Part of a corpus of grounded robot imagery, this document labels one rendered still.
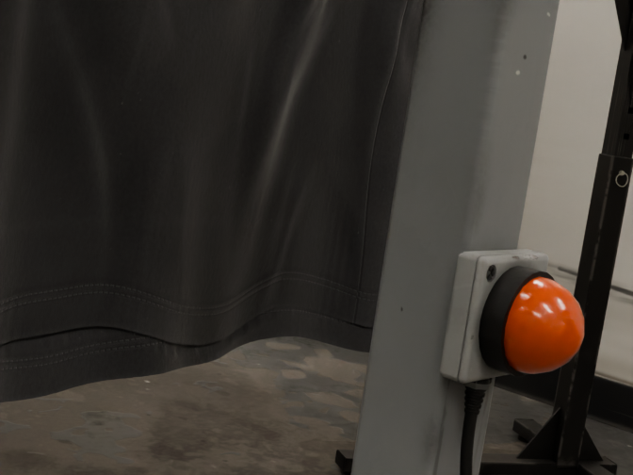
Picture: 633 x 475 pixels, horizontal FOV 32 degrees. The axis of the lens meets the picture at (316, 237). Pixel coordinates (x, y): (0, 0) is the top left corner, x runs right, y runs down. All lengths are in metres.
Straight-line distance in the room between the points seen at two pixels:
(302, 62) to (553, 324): 0.40
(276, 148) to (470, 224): 0.36
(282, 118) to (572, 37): 2.14
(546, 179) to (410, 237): 2.43
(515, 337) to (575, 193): 2.42
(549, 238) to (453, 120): 2.44
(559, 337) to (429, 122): 0.10
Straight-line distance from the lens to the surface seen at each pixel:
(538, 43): 0.45
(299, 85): 0.78
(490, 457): 2.27
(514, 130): 0.44
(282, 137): 0.78
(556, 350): 0.43
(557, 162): 2.86
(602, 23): 2.84
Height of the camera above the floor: 0.73
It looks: 8 degrees down
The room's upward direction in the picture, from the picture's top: 8 degrees clockwise
